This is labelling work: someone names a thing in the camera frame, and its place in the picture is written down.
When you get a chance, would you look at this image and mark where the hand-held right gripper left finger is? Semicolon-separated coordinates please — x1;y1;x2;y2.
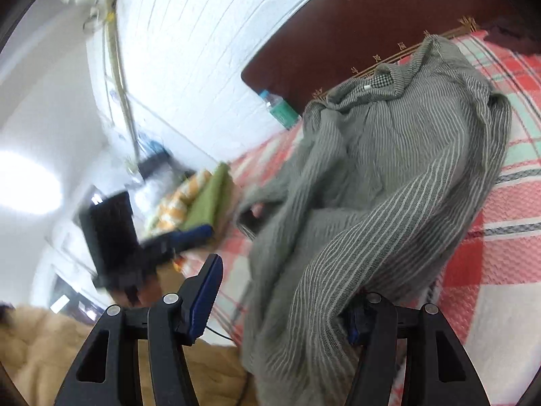
54;254;224;406

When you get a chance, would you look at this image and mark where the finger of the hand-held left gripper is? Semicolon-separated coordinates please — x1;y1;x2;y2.
141;225;212;258

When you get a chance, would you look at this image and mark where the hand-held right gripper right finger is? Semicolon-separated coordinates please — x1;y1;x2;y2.
344;292;480;406

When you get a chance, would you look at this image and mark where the grey striped shirt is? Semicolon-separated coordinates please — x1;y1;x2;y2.
234;34;514;406

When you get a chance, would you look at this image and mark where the person's left forearm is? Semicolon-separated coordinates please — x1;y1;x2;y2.
0;304;258;406

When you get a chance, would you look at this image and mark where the orange white checked cloth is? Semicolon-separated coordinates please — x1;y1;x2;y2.
146;169;212;238

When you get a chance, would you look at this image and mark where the dark glass window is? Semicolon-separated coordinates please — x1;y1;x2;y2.
48;274;106;319

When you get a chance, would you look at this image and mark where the black bag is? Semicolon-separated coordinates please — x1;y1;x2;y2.
137;152;170;179

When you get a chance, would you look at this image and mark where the clear plastic water bottle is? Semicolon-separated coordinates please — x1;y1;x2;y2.
258;89;303;131

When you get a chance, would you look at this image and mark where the red green plaid blanket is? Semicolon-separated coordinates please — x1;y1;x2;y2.
178;29;541;406

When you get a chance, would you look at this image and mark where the dark brown wooden headboard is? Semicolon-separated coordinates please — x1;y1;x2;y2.
241;0;533;130

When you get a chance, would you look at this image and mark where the dark maroon cloth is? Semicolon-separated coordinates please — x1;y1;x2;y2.
482;13;541;55

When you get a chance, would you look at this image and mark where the black cable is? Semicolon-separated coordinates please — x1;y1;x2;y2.
205;326;254;406

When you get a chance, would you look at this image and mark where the white wall pipe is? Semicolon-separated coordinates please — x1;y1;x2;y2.
103;4;142;165

